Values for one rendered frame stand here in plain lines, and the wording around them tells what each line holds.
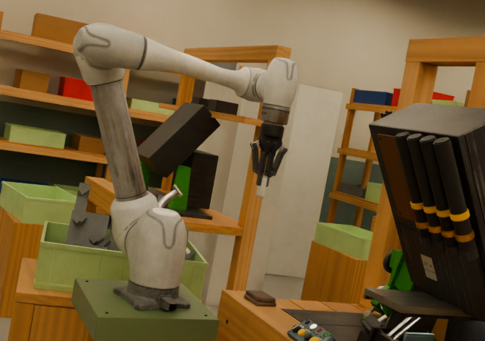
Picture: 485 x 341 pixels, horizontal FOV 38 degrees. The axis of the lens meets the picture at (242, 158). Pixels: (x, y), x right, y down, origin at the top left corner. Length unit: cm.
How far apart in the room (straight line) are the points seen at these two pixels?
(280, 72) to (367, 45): 837
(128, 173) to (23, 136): 595
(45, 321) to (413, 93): 158
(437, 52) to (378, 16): 799
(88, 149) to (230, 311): 598
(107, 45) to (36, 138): 619
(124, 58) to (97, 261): 89
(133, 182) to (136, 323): 47
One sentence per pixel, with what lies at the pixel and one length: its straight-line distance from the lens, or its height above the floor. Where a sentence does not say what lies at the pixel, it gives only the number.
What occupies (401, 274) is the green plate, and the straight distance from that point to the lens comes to 213.
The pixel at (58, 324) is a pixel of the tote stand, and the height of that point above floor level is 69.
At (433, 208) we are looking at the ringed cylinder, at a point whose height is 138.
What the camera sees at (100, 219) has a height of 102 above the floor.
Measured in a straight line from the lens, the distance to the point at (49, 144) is 822.
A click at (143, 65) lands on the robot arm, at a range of 207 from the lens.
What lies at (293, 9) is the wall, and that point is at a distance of 992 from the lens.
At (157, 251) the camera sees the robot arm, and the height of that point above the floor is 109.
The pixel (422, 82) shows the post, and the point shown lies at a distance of 280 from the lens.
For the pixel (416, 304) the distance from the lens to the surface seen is 188.
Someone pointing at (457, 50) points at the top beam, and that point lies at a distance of 264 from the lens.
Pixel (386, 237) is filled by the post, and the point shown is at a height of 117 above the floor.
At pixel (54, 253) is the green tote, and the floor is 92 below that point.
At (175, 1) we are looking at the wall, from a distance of 919.
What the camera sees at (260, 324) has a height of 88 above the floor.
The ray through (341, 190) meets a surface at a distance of 926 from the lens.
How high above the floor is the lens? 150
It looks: 3 degrees down
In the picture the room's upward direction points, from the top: 10 degrees clockwise
